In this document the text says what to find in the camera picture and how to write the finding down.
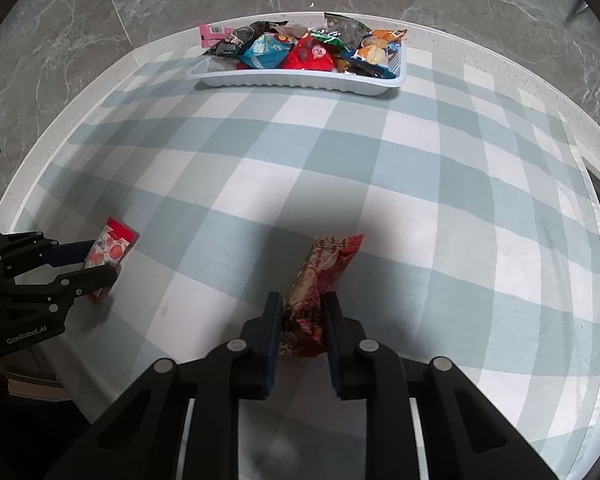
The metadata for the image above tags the pink snack packet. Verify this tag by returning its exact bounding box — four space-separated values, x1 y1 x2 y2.
200 23 234 51

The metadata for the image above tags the white plastic tray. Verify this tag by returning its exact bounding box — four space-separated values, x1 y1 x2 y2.
189 42 409 99

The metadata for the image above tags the dark red snack packet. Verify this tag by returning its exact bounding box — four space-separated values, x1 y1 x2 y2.
278 234 365 358

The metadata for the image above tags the red white patterned snack packet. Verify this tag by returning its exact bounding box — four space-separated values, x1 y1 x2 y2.
82 217 141 306

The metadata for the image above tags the green white checkered tablecloth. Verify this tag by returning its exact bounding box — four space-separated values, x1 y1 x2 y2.
0 10 600 480

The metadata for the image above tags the pile of mixed snack packets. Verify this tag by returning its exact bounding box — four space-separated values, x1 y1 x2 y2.
202 12 406 81

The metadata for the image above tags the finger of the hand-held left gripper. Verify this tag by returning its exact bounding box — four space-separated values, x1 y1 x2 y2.
9 264 119 317
0 232 99 280

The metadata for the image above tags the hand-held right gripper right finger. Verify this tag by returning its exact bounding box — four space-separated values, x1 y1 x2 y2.
321 290 558 480

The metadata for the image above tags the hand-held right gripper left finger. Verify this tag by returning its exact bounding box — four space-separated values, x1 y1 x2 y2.
65 290 286 480

